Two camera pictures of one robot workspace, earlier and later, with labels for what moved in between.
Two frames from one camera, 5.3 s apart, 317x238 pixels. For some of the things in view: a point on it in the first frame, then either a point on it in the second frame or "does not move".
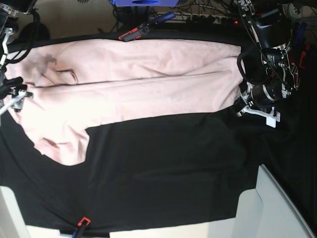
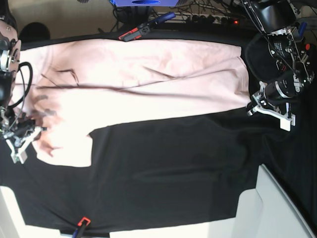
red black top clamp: x=144 y=28 does not move
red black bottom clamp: x=83 y=224 does not move
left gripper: x=12 y=93 → x=18 y=133
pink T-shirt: x=76 y=85 does not move
